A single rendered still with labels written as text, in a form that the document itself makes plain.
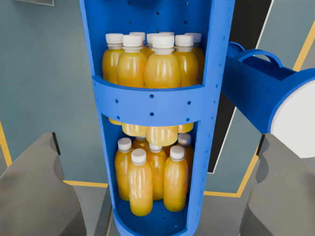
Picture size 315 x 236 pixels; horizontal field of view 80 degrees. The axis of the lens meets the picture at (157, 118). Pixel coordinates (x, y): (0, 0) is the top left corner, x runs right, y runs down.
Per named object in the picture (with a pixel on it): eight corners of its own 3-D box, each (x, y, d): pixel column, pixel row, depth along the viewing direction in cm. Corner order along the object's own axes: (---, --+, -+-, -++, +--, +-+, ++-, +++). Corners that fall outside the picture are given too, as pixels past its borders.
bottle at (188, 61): (160, 127, 47) (160, 47, 38) (173, 116, 52) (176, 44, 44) (185, 135, 43) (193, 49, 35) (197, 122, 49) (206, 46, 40)
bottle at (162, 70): (173, 127, 46) (176, 46, 38) (181, 143, 40) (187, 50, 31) (144, 129, 45) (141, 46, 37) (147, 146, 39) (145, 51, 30)
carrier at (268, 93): (245, 75, 139) (241, 34, 127) (359, 144, 62) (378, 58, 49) (206, 86, 143) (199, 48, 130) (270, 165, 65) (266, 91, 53)
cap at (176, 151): (173, 162, 50) (173, 156, 49) (168, 153, 53) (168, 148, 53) (186, 158, 51) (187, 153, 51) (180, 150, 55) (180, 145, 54)
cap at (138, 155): (148, 157, 52) (148, 151, 51) (142, 165, 49) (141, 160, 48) (136, 153, 53) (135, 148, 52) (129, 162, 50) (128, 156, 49)
